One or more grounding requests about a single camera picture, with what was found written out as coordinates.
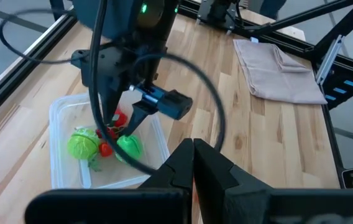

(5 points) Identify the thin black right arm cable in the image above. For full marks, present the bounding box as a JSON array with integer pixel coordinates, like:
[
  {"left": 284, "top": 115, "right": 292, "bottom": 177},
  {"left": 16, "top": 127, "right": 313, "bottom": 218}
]
[{"left": 0, "top": 8, "right": 83, "bottom": 65}]

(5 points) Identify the beige folded cloth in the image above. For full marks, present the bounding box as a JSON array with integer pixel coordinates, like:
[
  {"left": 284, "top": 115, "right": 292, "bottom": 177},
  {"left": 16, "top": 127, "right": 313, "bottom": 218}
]
[{"left": 232, "top": 39, "right": 329, "bottom": 106}]

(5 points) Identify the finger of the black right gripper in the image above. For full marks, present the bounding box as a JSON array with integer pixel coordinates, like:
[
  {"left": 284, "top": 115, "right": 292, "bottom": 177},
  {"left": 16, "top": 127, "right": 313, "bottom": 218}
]
[
  {"left": 121, "top": 102, "right": 158, "bottom": 137},
  {"left": 98, "top": 86, "right": 125, "bottom": 125}
]

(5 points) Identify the small red toy fruit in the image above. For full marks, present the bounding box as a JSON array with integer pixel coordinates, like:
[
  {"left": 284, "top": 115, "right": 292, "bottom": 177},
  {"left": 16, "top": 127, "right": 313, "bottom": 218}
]
[{"left": 98, "top": 142, "right": 114, "bottom": 158}]

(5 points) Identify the light green toy cabbage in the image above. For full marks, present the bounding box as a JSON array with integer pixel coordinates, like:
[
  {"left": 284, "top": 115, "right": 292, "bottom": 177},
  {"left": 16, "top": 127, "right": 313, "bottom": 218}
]
[{"left": 66, "top": 127, "right": 101, "bottom": 161}]

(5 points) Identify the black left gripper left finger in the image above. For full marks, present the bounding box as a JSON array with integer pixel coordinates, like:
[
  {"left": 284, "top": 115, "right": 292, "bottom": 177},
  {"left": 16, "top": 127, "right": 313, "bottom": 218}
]
[{"left": 138, "top": 138, "right": 195, "bottom": 224}]

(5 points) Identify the bright green toy vegetable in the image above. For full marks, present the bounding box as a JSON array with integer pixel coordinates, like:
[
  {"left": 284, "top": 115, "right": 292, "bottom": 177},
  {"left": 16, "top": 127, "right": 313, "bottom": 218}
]
[{"left": 116, "top": 134, "right": 144, "bottom": 163}]

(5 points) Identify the silver metal bracket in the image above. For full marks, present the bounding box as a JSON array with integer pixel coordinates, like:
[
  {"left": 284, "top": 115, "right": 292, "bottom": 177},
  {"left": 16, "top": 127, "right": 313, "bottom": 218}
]
[{"left": 315, "top": 34, "right": 346, "bottom": 85}]

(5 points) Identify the clear plastic tupperware container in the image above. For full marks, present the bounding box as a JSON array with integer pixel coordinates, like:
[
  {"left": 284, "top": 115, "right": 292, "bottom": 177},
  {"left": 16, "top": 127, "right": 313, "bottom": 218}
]
[{"left": 48, "top": 92, "right": 171, "bottom": 190}]

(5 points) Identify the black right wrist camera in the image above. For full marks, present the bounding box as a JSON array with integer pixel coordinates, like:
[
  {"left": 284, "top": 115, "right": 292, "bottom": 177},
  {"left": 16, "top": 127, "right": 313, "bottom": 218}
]
[{"left": 129, "top": 83, "right": 194, "bottom": 121}]

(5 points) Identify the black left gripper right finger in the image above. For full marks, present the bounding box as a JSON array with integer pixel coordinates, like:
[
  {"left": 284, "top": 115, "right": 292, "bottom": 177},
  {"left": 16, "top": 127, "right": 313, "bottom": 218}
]
[{"left": 194, "top": 138, "right": 273, "bottom": 224}]

